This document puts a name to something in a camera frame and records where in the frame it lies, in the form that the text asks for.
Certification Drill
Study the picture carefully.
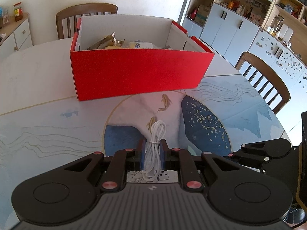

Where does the white drawer sideboard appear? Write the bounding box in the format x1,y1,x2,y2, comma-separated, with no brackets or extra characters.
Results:
0,12,33,62

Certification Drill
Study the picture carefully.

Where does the red lid sauce jar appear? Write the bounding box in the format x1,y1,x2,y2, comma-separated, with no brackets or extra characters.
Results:
13,2,23,22

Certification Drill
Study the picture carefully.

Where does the white usb cable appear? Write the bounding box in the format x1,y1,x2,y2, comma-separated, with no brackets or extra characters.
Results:
141,120,169,182

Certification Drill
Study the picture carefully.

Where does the yellow dog plush toy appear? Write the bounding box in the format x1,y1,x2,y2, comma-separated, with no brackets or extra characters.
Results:
104,46,123,50

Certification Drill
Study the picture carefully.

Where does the wooden chair right side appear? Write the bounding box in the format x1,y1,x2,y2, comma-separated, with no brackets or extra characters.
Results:
235,51,291,114

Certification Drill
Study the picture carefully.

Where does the blue wall cabinet unit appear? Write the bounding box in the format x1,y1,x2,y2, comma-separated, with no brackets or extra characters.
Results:
179,0,306,90

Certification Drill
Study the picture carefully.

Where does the blueberry bread clear packet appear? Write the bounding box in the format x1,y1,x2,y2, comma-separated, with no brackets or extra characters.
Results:
122,40,158,49

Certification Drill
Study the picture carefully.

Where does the gold foil snack bag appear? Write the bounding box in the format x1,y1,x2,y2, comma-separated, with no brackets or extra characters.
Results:
87,32,125,50

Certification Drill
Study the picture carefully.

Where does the cardboard carton in cabinet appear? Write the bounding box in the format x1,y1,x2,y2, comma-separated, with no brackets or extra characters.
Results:
194,4,211,26

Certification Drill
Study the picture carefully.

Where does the red cardboard box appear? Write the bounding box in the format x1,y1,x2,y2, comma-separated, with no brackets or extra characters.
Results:
70,15,214,101

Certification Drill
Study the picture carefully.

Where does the wooden chair behind table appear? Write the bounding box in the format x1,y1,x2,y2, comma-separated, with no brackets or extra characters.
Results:
55,2,119,41

